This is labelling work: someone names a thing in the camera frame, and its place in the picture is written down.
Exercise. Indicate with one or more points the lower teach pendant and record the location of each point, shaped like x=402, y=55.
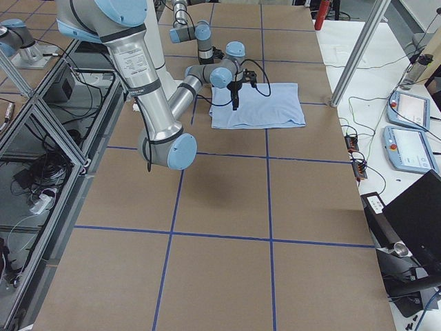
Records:
x=408, y=150

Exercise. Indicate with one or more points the orange black electronics board upper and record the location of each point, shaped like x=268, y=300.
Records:
x=351, y=143

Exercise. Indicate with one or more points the black monitor stand box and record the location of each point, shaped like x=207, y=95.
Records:
x=408, y=285

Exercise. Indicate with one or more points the upper teach pendant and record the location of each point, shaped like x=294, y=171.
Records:
x=408, y=110

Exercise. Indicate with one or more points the aluminium frame post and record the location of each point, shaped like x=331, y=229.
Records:
x=378, y=10

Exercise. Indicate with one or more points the orange black electronics board lower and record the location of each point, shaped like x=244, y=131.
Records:
x=359, y=169

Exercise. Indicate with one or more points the clear water bottle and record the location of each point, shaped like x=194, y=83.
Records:
x=416, y=70

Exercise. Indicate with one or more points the light blue t-shirt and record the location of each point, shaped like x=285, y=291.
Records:
x=269, y=106

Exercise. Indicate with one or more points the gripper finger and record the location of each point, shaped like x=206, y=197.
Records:
x=235, y=103

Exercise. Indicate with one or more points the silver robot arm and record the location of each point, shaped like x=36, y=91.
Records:
x=184, y=29
x=128, y=29

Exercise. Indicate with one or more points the red fire extinguisher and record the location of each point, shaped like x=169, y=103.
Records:
x=321, y=14

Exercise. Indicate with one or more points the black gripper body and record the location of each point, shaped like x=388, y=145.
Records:
x=204, y=61
x=234, y=85

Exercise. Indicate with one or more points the aluminium frame cart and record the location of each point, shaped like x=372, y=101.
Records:
x=53, y=135

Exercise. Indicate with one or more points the black laptop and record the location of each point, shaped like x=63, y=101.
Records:
x=415, y=217

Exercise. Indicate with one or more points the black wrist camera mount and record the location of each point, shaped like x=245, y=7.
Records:
x=249, y=76

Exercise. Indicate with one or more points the teach pendant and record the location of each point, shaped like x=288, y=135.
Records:
x=408, y=150
x=408, y=110

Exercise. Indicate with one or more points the orange black electronics board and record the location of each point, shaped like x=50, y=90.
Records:
x=351, y=143
x=359, y=169

